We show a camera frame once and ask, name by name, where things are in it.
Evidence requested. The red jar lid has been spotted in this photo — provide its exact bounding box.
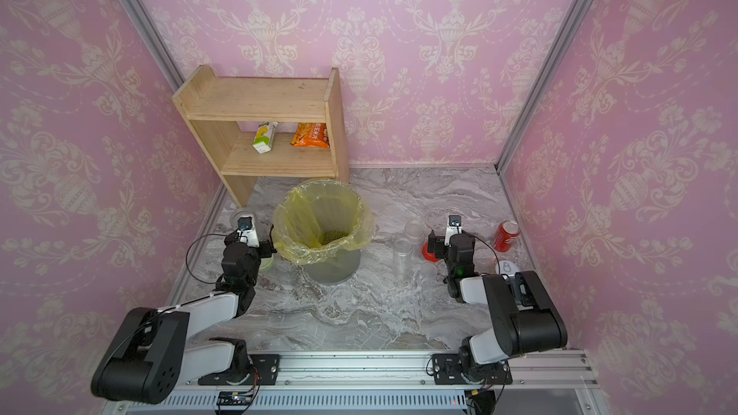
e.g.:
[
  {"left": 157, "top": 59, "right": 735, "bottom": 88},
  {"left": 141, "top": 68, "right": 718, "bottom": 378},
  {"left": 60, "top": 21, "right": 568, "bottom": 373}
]
[{"left": 422, "top": 242, "right": 439, "bottom": 263}]

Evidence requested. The clear plastic jar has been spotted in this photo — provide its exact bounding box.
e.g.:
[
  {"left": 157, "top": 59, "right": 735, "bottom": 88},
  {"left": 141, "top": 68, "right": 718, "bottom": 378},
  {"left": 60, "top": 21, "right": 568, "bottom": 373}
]
[{"left": 403, "top": 221, "right": 428, "bottom": 248}]

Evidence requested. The tall clear jar white lid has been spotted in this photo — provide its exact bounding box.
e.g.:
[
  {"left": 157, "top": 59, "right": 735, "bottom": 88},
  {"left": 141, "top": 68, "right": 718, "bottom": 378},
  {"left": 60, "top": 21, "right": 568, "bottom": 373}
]
[{"left": 392, "top": 236, "right": 413, "bottom": 282}]

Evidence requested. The jar with green lid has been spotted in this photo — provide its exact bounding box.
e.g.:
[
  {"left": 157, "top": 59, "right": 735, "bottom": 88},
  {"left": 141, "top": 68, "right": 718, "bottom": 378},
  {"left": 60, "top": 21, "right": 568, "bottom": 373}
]
[{"left": 230, "top": 209, "right": 256, "bottom": 232}]

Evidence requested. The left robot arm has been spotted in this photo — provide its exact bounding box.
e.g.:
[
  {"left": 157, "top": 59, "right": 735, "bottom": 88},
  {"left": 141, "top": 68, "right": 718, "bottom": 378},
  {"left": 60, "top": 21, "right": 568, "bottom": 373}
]
[{"left": 90, "top": 216, "right": 279, "bottom": 405}]

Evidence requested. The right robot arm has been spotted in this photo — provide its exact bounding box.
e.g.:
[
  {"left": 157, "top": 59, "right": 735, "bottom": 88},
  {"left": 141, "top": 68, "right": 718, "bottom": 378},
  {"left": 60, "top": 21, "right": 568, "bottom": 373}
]
[{"left": 426, "top": 231, "right": 568, "bottom": 385}]

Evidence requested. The pile of green mung beans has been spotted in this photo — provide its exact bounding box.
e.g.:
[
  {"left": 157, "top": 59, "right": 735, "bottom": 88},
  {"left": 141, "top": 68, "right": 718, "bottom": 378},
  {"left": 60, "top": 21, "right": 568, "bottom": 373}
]
[{"left": 321, "top": 231, "right": 349, "bottom": 245}]

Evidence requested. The yellow plastic bin liner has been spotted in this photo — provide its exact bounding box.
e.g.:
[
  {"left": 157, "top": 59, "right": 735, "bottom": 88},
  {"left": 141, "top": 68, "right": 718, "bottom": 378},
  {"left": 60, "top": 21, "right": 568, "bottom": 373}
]
[{"left": 270, "top": 178, "right": 376, "bottom": 267}]

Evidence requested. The white round object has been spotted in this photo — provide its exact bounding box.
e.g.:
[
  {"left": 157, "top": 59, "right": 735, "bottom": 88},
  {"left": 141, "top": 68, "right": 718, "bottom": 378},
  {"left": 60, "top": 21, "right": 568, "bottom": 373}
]
[{"left": 496, "top": 261, "right": 520, "bottom": 277}]

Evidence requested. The red soda can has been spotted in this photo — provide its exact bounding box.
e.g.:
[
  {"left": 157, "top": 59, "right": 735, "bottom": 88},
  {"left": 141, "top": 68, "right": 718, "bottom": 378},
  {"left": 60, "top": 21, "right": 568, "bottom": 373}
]
[{"left": 493, "top": 219, "right": 520, "bottom": 253}]

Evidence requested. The mesh trash bin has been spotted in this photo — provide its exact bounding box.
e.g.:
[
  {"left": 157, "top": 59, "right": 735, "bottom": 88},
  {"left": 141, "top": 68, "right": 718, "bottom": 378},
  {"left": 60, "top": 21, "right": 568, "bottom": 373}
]
[{"left": 276, "top": 179, "right": 364, "bottom": 286}]

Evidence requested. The green white carton box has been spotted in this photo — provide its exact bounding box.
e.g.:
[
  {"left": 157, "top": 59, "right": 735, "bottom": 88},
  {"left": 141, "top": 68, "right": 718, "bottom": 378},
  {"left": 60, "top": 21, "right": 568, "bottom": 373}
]
[{"left": 253, "top": 122, "right": 279, "bottom": 155}]

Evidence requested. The orange snack bag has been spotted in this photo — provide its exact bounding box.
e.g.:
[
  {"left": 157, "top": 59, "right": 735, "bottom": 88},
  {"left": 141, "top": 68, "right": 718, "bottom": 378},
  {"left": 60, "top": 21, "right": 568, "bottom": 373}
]
[{"left": 290, "top": 123, "right": 330, "bottom": 149}]

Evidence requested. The small electronics board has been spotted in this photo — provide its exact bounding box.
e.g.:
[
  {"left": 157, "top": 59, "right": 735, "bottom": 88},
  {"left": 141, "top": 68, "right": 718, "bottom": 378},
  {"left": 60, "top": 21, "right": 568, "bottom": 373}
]
[{"left": 215, "top": 391, "right": 255, "bottom": 410}]

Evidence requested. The wooden two-tier shelf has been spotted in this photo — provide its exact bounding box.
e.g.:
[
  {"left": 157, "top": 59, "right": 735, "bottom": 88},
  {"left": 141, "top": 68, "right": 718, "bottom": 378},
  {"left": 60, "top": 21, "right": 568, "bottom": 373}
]
[{"left": 172, "top": 65, "right": 350, "bottom": 208}]

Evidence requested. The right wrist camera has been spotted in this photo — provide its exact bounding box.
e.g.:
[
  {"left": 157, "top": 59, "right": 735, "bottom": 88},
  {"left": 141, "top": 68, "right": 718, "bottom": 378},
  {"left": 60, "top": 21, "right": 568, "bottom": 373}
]
[{"left": 444, "top": 214, "right": 463, "bottom": 246}]

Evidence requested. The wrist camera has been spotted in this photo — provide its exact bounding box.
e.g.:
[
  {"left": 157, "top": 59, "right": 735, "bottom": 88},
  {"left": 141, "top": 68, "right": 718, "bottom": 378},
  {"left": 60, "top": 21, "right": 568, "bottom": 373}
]
[
  {"left": 236, "top": 214, "right": 259, "bottom": 248},
  {"left": 444, "top": 214, "right": 463, "bottom": 246}
]

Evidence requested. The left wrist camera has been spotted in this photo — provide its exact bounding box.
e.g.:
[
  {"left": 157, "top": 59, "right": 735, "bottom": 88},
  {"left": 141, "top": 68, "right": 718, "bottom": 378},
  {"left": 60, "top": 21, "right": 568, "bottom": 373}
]
[{"left": 236, "top": 214, "right": 259, "bottom": 248}]

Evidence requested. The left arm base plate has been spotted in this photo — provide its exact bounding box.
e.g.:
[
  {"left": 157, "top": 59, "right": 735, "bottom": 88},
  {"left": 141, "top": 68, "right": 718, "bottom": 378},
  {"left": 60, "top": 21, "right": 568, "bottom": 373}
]
[{"left": 198, "top": 354, "right": 281, "bottom": 387}]

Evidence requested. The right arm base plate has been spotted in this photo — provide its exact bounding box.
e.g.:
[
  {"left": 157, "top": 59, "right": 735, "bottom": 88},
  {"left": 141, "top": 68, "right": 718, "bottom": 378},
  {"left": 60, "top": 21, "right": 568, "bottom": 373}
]
[{"left": 426, "top": 353, "right": 512, "bottom": 386}]

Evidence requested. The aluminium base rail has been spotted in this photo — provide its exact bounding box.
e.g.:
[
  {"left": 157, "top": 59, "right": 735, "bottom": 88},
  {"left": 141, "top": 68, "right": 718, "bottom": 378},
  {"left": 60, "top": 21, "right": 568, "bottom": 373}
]
[{"left": 103, "top": 349, "right": 607, "bottom": 415}]

